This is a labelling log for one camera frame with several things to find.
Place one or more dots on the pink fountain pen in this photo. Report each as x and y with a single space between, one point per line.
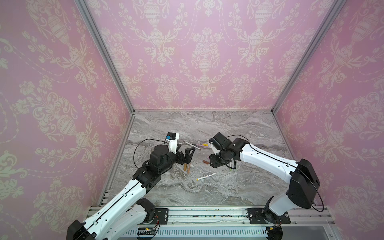
202 146

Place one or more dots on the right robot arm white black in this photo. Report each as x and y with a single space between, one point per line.
300 175

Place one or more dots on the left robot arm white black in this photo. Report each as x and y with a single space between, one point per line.
130 207

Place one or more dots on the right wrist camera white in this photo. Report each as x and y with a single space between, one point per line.
215 146

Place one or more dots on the left corner aluminium post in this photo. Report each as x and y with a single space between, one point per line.
101 46

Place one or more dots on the white pen brown tip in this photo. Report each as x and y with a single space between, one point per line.
192 145

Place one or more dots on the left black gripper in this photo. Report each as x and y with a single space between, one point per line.
188 158

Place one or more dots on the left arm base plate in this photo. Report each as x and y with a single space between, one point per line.
159 216

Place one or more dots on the white pen yellow tip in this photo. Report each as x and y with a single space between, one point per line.
201 178

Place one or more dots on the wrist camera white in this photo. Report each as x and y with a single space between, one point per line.
172 139
215 146

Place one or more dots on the right corner aluminium post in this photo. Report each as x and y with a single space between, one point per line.
320 33

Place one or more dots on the aluminium front rail frame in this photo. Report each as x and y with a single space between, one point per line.
230 223

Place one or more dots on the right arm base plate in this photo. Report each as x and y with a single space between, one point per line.
258 216

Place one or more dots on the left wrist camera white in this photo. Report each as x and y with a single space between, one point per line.
172 139

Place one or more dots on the corner aluminium post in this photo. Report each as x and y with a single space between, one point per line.
320 33
101 46

